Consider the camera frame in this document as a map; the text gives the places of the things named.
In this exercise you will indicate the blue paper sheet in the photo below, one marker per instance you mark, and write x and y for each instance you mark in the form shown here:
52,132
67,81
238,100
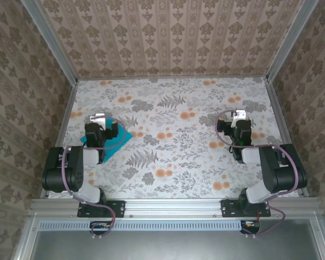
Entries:
122,140

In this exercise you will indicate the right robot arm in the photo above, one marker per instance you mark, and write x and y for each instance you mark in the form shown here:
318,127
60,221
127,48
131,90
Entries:
281,173

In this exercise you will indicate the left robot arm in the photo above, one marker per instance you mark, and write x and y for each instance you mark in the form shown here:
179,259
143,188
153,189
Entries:
57,173

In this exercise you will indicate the grey metal sheet panel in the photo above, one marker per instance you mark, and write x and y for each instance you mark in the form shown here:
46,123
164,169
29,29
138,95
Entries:
173,246

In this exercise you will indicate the floral table cover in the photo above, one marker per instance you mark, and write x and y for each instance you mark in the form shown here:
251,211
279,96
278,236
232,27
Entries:
173,184

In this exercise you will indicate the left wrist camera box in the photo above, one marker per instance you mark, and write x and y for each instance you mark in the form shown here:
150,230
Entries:
97,117

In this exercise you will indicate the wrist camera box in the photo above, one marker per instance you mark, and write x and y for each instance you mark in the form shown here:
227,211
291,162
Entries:
97,117
238,115

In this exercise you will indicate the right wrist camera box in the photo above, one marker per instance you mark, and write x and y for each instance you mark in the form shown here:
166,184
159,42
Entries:
238,115

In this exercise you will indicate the aluminium table side rail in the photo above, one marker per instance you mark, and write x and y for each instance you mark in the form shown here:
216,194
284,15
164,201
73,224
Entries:
283,130
62,130

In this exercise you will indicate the thin aluminium table rail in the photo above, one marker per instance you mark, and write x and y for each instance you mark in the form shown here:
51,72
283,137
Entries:
173,77

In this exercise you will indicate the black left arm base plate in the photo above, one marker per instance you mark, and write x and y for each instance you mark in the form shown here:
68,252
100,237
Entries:
119,208

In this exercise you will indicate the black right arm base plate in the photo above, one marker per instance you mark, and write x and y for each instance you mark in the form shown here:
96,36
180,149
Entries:
227,208

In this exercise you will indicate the aluminium frame post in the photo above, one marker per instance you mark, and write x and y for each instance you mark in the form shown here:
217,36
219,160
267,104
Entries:
289,40
50,40

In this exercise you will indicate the aluminium mounting rail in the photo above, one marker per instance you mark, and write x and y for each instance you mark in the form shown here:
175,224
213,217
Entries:
173,207

